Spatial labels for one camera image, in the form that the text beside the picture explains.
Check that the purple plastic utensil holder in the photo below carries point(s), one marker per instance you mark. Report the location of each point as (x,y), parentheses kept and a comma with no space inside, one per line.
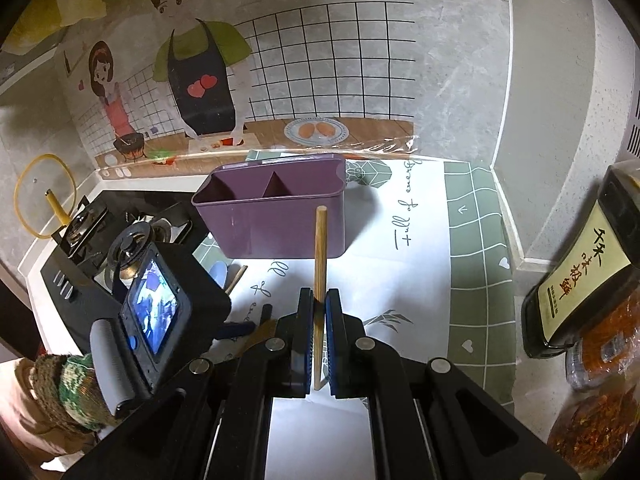
(270,225)

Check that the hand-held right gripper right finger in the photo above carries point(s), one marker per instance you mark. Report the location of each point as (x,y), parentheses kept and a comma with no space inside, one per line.
(334,342)

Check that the dark sauce bottle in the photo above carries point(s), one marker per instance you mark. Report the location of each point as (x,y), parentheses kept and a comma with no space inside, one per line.
(575,285)

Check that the black gas stove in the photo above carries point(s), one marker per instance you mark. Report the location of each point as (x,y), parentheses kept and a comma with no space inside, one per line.
(75,270)

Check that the cartoon wall poster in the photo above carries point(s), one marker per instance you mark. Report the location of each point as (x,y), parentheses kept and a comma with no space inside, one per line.
(280,60)

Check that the clear chili container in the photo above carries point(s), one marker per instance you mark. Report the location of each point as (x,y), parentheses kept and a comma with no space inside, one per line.
(595,435)
(610,350)

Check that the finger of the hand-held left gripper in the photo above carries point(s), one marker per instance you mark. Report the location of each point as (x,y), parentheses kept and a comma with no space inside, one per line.
(235,330)
(220,274)

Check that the yellow rimmed glass pot lid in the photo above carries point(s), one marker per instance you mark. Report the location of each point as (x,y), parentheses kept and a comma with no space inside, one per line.
(22,210)

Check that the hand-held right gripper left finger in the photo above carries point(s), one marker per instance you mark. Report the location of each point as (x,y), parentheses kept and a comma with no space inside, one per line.
(303,342)

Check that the wooden chopstick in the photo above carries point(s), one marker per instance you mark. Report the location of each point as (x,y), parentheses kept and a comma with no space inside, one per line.
(320,255)
(236,280)

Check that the printed green white tablecloth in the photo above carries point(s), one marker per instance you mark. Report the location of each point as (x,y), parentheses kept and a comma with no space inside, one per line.
(425,260)

